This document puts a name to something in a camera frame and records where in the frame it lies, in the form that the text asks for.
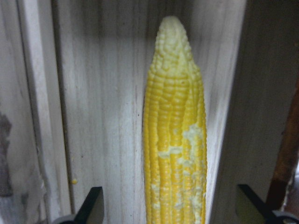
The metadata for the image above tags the dark brown wooden cabinet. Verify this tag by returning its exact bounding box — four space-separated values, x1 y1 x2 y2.
266 81 299 210

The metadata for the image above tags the yellow corn cob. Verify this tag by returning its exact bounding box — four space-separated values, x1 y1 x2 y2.
142 16 207 224

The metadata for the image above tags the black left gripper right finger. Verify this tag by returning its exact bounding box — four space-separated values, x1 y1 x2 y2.
237 184 283 224

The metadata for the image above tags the light wooden drawer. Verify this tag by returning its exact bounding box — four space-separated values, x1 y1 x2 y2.
0 0 299 224

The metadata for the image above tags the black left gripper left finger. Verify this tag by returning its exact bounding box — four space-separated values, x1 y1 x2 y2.
74 187 104 224

